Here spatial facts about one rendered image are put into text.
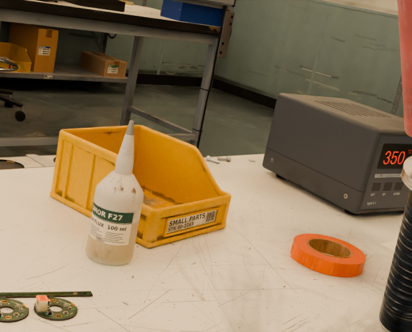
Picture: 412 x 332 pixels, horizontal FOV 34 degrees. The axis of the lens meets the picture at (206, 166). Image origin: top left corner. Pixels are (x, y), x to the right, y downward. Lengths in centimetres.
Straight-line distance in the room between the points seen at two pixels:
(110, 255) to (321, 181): 31
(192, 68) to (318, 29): 127
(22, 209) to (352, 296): 26
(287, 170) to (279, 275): 26
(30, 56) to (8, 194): 430
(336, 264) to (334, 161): 19
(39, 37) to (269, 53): 222
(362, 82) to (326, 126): 483
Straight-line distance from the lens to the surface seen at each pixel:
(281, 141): 76
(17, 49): 493
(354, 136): 69
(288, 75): 596
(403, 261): 16
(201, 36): 342
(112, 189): 45
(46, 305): 40
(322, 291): 51
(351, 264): 54
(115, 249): 47
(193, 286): 46
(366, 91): 551
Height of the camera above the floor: 95
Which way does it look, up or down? 15 degrees down
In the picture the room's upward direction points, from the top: 12 degrees clockwise
